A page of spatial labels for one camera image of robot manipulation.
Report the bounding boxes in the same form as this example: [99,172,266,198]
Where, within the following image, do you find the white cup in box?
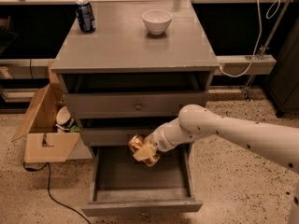
[56,106,71,125]

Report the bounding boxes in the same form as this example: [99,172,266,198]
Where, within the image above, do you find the open cardboard box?
[12,62,79,163]

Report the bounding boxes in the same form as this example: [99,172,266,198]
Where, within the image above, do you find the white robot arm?
[128,105,299,174]

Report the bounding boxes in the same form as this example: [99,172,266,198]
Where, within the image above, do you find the metal stand pole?
[242,0,292,101]

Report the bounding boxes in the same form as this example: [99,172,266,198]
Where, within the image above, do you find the grey drawer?
[79,117,174,147]
[63,72,208,119]
[82,146,203,217]

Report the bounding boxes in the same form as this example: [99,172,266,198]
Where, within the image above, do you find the grey middle drawer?
[79,117,174,147]

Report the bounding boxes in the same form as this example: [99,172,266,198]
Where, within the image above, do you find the black floor cable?
[22,161,92,224]

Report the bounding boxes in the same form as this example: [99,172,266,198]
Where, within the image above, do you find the grey top drawer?
[63,72,208,119]

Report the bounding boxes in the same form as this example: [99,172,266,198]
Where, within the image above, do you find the grey drawer cabinet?
[50,0,221,156]

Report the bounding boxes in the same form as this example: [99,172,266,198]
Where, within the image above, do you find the grey bottom drawer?
[82,146,203,217]

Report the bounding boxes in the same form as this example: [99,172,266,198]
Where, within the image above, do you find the white ceramic bowl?
[142,9,173,35]

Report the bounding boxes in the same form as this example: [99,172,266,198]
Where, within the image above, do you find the crushed orange can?
[128,134,160,167]

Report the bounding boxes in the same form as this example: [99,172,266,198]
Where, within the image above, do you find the blue soda can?
[76,0,95,33]

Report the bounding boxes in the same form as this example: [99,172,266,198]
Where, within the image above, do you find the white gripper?
[133,127,175,161]

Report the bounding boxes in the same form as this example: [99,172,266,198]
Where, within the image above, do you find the dark cabinet at right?
[265,19,299,118]

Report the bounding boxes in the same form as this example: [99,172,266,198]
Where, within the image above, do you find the white hanging cable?
[218,0,282,78]

